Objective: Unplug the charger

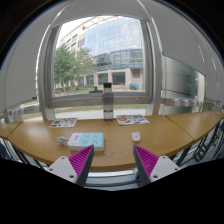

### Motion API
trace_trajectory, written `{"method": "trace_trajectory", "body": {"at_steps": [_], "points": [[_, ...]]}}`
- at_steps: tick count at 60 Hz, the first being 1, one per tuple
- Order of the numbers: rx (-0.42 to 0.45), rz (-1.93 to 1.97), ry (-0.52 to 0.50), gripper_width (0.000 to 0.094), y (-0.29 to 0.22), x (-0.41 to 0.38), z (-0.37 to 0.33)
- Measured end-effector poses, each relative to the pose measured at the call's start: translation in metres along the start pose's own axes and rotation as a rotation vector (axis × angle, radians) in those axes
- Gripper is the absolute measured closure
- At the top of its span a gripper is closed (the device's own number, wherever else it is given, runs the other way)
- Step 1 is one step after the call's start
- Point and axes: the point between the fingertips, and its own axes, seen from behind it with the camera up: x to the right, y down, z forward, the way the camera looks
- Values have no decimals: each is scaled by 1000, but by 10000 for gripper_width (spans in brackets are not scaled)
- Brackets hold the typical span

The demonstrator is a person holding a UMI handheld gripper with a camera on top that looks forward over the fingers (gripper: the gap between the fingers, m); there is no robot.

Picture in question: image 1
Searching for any black metal table frame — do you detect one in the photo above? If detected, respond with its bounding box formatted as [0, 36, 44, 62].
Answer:
[0, 137, 46, 168]
[175, 121, 224, 168]

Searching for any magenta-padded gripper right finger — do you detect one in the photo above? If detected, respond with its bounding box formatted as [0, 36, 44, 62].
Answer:
[132, 144, 182, 186]

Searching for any white and teal power strip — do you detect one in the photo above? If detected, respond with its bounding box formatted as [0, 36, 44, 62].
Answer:
[67, 132, 106, 153]

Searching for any large white-framed window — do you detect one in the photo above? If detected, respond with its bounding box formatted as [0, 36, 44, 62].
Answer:
[36, 14, 164, 122]

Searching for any large colourful sticker sheet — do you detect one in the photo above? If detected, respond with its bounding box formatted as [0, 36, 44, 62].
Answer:
[116, 114, 151, 126]

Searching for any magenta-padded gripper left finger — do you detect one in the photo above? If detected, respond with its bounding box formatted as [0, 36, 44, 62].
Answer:
[46, 144, 96, 187]

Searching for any white wall socket rail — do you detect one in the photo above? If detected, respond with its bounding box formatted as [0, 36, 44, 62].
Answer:
[161, 96, 205, 108]
[5, 102, 42, 123]

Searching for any black window handle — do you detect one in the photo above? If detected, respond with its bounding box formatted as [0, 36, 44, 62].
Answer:
[89, 84, 103, 94]

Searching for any small colourful sticker sheet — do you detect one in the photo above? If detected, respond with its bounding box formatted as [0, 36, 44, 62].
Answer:
[48, 117, 79, 129]

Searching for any narrow side window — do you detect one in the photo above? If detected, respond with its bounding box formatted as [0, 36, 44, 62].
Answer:
[162, 54, 206, 116]

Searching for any clear black-capped water bottle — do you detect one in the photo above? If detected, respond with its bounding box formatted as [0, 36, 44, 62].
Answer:
[101, 82, 115, 122]

